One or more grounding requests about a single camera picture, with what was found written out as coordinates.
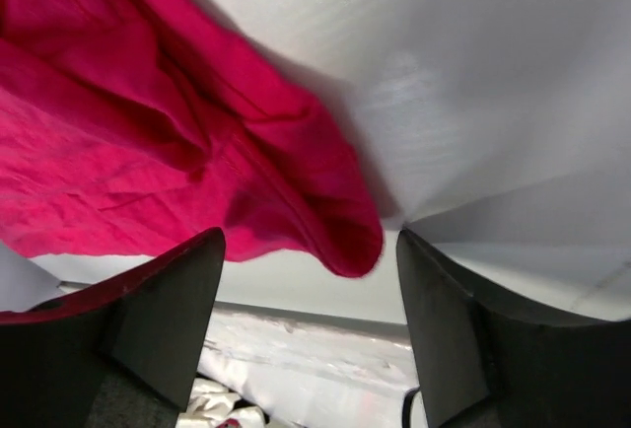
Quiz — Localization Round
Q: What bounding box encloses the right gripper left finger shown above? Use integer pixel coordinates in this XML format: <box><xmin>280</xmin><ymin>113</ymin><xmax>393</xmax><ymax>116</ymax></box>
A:
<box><xmin>1</xmin><ymin>228</ymin><xmax>226</xmax><ymax>428</ymax></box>

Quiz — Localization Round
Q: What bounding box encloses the magenta pink t shirt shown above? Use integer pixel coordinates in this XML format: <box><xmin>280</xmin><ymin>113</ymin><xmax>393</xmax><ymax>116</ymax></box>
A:
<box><xmin>1</xmin><ymin>0</ymin><xmax>384</xmax><ymax>278</ymax></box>

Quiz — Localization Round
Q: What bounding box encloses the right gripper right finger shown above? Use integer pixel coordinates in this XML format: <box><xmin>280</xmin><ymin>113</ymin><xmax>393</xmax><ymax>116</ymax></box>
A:
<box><xmin>396</xmin><ymin>229</ymin><xmax>630</xmax><ymax>427</ymax></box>

